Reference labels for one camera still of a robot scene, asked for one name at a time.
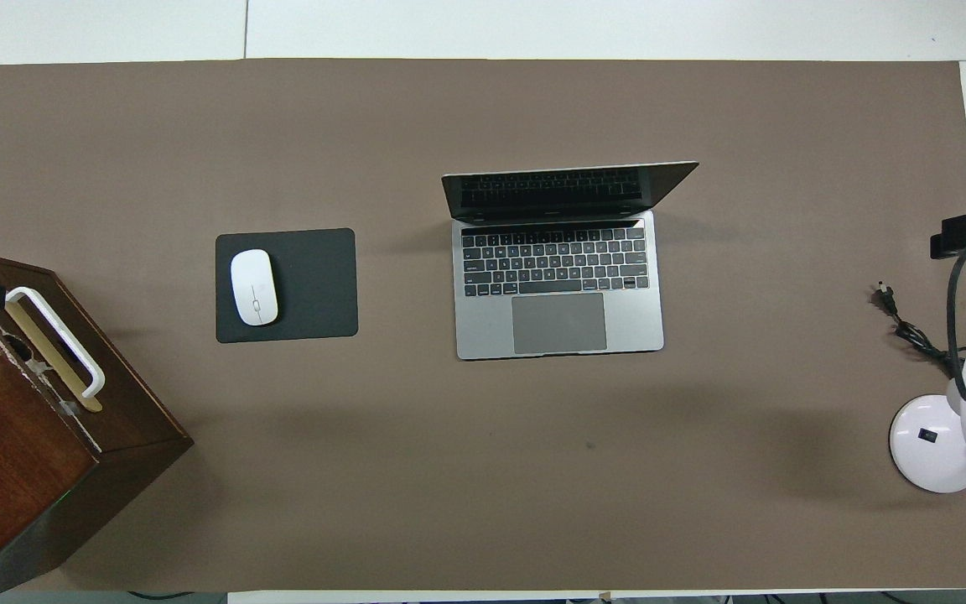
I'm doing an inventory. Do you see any grey aluminium laptop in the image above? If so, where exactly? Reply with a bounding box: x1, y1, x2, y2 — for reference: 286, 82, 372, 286
441, 161, 699, 362

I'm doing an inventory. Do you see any brown table mat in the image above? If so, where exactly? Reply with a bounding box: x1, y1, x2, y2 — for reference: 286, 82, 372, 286
0, 59, 966, 592

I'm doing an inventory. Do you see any black lamp power cable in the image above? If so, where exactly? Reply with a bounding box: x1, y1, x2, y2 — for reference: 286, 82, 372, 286
871, 283, 966, 378

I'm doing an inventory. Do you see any dark brown wooden box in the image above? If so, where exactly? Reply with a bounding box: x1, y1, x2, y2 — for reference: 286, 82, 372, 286
0, 245, 195, 601

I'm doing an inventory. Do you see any black mouse pad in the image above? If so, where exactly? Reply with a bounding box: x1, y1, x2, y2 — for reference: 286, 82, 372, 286
215, 227, 360, 344

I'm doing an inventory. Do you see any white desk lamp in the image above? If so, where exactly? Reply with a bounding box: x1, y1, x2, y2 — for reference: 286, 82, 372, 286
889, 346, 966, 494

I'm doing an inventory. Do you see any white box handle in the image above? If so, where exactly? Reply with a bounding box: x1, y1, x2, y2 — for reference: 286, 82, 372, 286
5, 287, 106, 399

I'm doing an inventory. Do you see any brass handle plate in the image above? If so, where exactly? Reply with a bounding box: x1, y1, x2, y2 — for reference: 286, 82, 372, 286
3, 300, 104, 414

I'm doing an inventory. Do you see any white computer mouse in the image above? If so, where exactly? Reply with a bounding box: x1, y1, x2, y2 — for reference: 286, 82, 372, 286
230, 249, 279, 327

